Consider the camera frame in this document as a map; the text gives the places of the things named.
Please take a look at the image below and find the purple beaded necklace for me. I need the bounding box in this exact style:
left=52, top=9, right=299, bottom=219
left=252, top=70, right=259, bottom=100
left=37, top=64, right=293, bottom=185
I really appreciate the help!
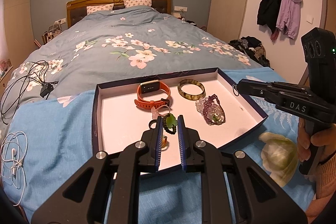
left=195, top=94, right=227, bottom=126

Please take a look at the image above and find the clear crystal bead bracelet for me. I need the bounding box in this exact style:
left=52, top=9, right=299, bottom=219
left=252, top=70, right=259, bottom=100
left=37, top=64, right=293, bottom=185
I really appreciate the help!
left=195, top=97, right=211, bottom=115

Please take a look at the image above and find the olive jade bangle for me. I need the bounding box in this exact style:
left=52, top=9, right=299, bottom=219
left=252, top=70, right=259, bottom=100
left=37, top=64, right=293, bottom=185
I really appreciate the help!
left=177, top=79, right=206, bottom=101

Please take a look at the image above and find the green jade pendant bracelet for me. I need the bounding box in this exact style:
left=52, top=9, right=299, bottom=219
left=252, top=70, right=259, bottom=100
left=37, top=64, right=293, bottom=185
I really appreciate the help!
left=161, top=112, right=180, bottom=135

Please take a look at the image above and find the orange smart watch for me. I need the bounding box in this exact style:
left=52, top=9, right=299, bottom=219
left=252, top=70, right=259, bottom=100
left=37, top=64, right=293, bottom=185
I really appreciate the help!
left=134, top=80, right=171, bottom=110

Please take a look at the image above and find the right hand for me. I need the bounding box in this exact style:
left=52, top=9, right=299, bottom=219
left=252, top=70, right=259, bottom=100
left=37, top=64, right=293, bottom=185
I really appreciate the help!
left=297, top=118, right=336, bottom=162

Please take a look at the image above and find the dark clothes pile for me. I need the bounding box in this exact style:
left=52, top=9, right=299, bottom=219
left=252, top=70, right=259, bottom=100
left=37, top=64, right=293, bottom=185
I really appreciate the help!
left=228, top=36, right=270, bottom=67

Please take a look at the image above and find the purple hanging jacket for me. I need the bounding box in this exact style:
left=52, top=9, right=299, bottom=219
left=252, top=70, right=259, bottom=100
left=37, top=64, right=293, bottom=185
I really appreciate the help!
left=270, top=0, right=302, bottom=41

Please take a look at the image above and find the black hanging jacket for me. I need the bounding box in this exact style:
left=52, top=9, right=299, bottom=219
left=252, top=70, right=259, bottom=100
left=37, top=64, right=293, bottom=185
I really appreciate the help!
left=257, top=0, right=282, bottom=34

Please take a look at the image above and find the shallow white box tray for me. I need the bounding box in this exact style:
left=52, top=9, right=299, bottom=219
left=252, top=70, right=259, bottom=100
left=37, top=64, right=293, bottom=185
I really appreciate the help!
left=92, top=66, right=269, bottom=178

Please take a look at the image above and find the wooden headboard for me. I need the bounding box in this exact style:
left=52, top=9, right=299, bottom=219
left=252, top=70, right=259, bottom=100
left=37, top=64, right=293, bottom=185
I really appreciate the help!
left=67, top=0, right=172, bottom=28

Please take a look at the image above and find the blue floral duvet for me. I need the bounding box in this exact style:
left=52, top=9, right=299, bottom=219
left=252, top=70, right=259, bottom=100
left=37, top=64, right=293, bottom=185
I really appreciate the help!
left=1, top=6, right=259, bottom=134

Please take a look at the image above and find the right floral pillow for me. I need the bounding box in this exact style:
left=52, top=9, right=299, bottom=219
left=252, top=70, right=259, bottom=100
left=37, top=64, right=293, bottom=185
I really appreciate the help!
left=123, top=0, right=152, bottom=8

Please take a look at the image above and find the floral pillow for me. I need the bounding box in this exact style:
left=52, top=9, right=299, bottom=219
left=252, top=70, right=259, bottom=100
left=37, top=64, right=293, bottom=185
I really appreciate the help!
left=123, top=0, right=152, bottom=8
left=87, top=3, right=114, bottom=15

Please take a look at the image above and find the left floral pillow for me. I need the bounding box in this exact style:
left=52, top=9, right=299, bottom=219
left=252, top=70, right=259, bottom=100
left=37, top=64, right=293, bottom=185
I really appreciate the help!
left=87, top=3, right=114, bottom=15

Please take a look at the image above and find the gold amber ring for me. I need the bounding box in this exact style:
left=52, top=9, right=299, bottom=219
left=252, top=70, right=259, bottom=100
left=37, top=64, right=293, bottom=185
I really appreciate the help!
left=159, top=134, right=170, bottom=151

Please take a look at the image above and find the white earphone cable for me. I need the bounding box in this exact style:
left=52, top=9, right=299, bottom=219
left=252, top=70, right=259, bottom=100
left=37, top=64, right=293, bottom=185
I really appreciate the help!
left=0, top=130, right=29, bottom=207

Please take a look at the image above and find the black charger cable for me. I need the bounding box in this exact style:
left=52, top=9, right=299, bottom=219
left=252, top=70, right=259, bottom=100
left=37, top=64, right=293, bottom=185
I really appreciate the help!
left=0, top=60, right=59, bottom=125

